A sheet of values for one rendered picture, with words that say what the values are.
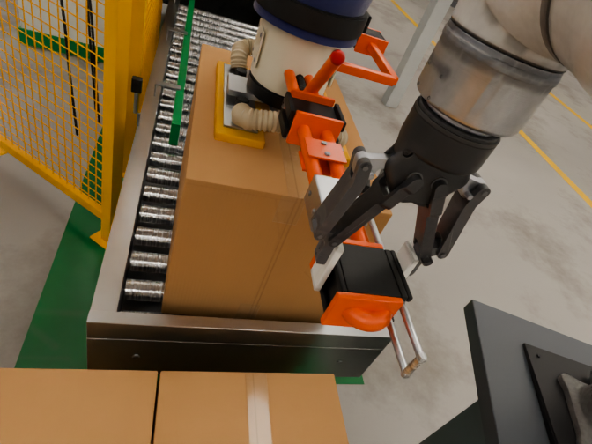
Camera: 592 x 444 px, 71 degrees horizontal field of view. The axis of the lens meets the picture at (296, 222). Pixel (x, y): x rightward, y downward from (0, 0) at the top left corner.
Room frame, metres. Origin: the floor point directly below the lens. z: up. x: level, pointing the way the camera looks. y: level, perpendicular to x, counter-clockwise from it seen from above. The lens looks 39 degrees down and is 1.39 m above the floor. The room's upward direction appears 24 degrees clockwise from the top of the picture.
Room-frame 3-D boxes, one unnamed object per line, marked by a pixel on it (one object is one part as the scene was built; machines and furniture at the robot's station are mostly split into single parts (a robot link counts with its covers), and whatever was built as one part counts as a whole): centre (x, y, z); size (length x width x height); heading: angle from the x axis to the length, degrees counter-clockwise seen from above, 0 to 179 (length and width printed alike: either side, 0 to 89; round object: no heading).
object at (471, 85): (0.34, -0.09, 1.31); 0.09 x 0.09 x 0.06
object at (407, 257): (0.36, -0.13, 1.09); 0.03 x 0.01 x 0.07; 22
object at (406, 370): (0.40, -0.11, 1.08); 0.31 x 0.03 x 0.05; 23
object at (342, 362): (0.56, -0.02, 0.47); 0.70 x 0.03 x 0.15; 114
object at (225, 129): (0.85, 0.23, 0.97); 0.34 x 0.10 x 0.05; 23
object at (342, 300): (0.33, -0.08, 1.08); 0.08 x 0.07 x 0.05; 23
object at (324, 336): (0.56, -0.02, 0.58); 0.70 x 0.03 x 0.06; 114
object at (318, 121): (0.65, 0.05, 1.08); 0.10 x 0.08 x 0.06; 113
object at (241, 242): (0.88, 0.13, 0.75); 0.60 x 0.40 x 0.40; 22
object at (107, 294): (1.50, 0.76, 0.50); 2.31 x 0.05 x 0.19; 24
